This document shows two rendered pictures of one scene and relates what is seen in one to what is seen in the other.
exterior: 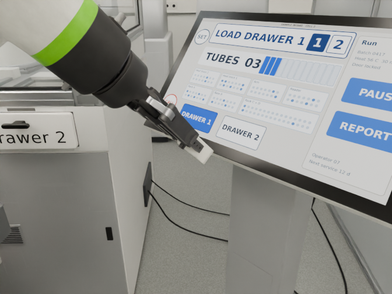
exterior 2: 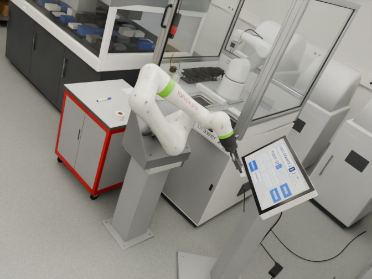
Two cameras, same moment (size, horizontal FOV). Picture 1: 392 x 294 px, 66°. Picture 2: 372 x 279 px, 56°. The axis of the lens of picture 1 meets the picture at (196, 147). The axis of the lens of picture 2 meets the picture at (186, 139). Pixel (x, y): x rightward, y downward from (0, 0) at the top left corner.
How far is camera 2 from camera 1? 1.60 m
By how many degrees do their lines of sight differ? 30
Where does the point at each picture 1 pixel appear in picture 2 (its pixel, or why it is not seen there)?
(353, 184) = (262, 203)
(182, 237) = not seen: hidden behind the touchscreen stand
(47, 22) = (221, 133)
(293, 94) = (274, 177)
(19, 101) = not seen: hidden behind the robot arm
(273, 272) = (245, 232)
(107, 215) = (215, 179)
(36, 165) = (205, 144)
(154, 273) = (217, 226)
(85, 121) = not seen: hidden behind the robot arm
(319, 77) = (282, 177)
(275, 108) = (268, 177)
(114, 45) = (230, 141)
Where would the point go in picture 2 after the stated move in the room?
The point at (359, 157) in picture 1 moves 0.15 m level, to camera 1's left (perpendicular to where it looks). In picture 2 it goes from (268, 199) to (247, 182)
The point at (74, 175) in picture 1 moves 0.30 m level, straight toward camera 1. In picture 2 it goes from (214, 156) to (203, 176)
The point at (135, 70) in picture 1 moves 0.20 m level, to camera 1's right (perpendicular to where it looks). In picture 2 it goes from (232, 147) to (261, 169)
